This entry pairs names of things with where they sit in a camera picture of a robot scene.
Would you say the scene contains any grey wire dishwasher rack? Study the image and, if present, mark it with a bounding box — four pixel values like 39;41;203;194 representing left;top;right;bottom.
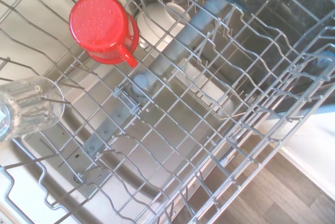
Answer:
0;0;335;224

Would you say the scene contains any clear ribbed drinking glass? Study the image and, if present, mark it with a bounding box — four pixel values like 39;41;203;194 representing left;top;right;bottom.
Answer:
0;75;65;143

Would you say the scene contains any stainless steel dishwasher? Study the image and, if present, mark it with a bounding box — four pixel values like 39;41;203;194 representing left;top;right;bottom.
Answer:
0;0;335;224

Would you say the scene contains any white ceramic cup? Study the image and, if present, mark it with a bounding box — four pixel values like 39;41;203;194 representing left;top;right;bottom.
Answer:
136;2;194;49

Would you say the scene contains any red speckled enamel mug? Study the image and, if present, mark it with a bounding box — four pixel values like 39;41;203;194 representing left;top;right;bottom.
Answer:
68;0;140;68

